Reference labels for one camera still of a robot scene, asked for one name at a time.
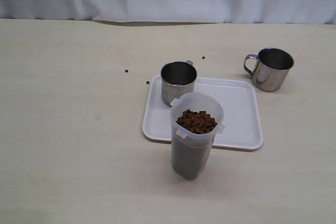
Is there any steel mug with kibble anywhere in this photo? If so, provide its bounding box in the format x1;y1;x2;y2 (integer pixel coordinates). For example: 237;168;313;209
244;47;295;92
161;60;197;106

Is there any translucent plastic container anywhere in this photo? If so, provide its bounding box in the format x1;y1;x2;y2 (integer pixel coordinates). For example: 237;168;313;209
170;92;224;180

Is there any white plastic tray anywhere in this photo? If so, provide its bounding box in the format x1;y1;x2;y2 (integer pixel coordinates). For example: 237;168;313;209
142;75;264;151

